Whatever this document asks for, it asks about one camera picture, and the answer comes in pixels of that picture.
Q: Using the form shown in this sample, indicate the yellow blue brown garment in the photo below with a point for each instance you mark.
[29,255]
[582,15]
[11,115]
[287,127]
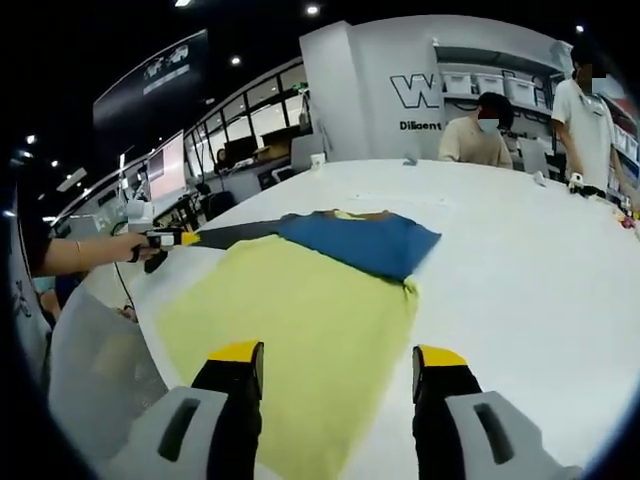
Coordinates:
[300,310]

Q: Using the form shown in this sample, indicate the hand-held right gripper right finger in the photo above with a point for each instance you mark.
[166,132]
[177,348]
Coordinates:
[445,430]

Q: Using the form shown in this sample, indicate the round ceiling light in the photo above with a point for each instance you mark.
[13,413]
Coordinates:
[235,60]
[579,28]
[312,9]

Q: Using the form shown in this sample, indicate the small grey table object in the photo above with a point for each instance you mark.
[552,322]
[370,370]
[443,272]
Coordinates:
[410,160]

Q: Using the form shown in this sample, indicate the white paper cup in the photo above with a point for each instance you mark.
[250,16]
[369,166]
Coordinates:
[316,161]

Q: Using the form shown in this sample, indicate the person's left hand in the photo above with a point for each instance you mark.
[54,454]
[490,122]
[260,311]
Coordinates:
[140,250]

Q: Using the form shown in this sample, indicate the person's black sleeve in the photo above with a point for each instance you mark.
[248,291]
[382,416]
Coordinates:
[36,250]

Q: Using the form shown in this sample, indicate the brown cardboard box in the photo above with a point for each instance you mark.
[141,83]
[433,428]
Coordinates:
[272,151]

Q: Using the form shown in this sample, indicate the grey open laptop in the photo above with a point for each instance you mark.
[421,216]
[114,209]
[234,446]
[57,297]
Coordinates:
[534,156]

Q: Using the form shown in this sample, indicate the large dark wall screen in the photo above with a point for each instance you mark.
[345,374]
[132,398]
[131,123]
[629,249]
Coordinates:
[145,80]

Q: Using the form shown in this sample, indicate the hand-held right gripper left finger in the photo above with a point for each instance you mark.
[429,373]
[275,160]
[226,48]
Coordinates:
[220,430]

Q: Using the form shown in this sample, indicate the small white table object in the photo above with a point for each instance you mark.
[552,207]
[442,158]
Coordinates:
[539,179]

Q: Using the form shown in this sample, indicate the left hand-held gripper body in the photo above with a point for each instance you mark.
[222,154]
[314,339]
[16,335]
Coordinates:
[139,215]

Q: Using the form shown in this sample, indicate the grey mesh office chair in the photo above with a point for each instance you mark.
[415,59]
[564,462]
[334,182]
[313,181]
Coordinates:
[95,360]

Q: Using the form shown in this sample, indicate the black computer monitor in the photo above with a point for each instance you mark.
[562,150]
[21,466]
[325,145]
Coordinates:
[239,149]

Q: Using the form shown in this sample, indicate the bright computer monitor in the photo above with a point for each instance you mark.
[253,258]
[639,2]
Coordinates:
[167,167]

